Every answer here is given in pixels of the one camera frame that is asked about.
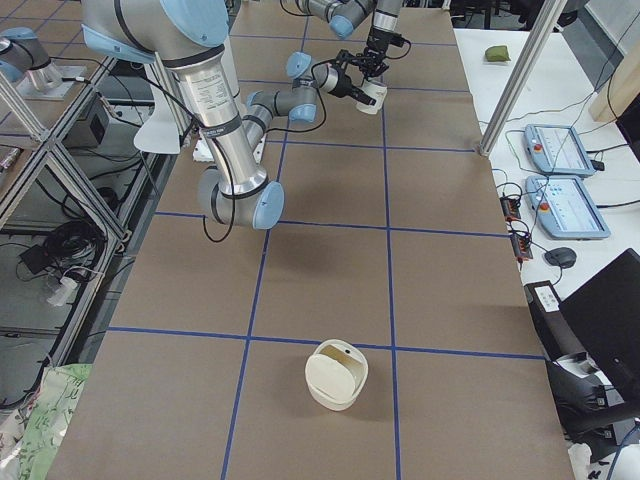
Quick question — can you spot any black office chair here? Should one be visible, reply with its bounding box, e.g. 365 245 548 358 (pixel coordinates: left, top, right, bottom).
536 314 639 461

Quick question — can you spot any black laptop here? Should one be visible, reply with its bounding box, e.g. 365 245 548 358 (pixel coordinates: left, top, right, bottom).
560 248 639 400

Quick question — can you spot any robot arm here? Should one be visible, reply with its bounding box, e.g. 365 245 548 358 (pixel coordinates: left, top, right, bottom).
82 1 385 230
288 0 409 80

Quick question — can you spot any aluminium frame post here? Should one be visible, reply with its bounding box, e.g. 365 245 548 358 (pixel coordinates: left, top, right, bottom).
477 0 567 157

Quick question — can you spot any lower blue teach pendant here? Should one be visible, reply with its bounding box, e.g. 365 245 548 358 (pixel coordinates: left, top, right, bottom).
524 175 611 240

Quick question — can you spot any cream bin with swing lid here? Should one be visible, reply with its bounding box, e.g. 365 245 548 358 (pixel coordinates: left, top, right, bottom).
304 339 369 412

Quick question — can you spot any blue teach pendant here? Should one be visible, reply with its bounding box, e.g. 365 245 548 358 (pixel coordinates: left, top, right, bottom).
524 124 596 178
524 175 611 240

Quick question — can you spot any white mug with handle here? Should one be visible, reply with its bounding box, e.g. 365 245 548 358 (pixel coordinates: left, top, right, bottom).
356 79 388 115

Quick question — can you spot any black computer mouse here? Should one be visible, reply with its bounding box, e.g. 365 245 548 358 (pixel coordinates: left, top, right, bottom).
544 247 577 269

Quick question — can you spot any green cloth pouch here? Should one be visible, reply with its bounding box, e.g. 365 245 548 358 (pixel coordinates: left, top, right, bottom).
484 45 511 63

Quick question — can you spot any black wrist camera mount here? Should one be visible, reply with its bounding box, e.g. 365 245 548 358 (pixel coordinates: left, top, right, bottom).
334 49 363 70

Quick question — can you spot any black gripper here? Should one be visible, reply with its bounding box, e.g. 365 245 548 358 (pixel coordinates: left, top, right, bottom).
329 53 376 106
367 28 400 77

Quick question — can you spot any upper blue teach pendant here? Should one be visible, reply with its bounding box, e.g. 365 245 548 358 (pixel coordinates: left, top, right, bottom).
524 124 596 178

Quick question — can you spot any green patterned bag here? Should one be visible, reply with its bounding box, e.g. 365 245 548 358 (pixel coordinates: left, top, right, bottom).
1 363 92 479

